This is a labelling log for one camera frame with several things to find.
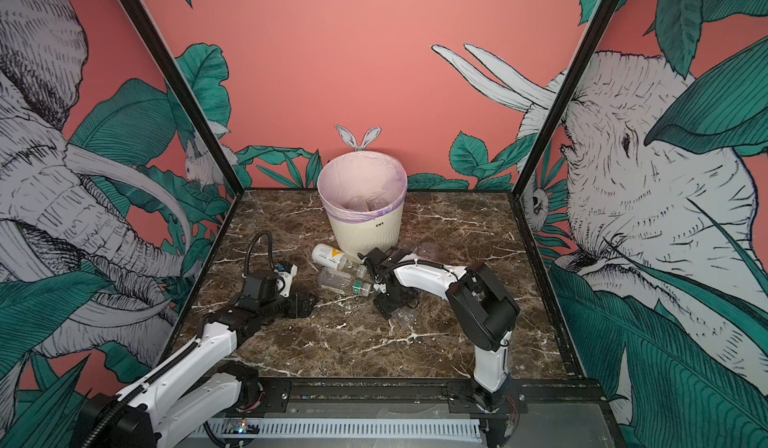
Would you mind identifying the blue cap blue label bottle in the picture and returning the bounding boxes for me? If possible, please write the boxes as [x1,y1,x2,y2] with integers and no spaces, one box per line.
[392,306,419,331]

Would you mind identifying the cream ribbed waste bin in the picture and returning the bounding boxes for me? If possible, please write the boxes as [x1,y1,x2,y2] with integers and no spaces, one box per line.
[325,204,404,255]

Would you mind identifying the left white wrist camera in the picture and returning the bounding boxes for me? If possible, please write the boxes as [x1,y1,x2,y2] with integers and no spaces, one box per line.
[274,262,298,297]

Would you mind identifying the black front rail frame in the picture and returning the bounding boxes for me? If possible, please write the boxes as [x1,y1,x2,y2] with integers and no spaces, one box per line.
[207,376,624,447]

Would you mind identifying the white vented strip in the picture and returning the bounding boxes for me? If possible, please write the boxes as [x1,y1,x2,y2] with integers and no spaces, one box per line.
[209,418,484,443]

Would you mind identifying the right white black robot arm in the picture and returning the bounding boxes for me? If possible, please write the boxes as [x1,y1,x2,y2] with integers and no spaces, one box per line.
[361,247,520,412]

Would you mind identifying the white bottle yellow triangle label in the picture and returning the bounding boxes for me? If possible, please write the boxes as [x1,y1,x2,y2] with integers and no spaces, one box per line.
[312,243,368,279]

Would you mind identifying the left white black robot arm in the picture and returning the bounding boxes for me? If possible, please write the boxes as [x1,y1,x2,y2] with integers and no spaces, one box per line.
[70,270,318,447]

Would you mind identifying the clear bottle blue label front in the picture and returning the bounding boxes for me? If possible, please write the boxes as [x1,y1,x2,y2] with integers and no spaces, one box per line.
[344,195,390,212]

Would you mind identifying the pink plastic bin liner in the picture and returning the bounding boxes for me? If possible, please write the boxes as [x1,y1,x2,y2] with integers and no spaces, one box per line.
[316,151,408,210]

